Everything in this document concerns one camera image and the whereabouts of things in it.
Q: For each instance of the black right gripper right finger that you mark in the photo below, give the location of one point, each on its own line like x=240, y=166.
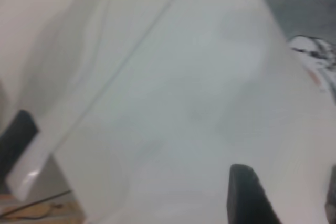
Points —
x=331, y=213

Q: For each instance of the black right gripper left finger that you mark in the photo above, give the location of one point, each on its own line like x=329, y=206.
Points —
x=246, y=197

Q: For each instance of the black rectangular object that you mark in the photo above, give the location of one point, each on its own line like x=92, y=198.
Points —
x=15, y=140

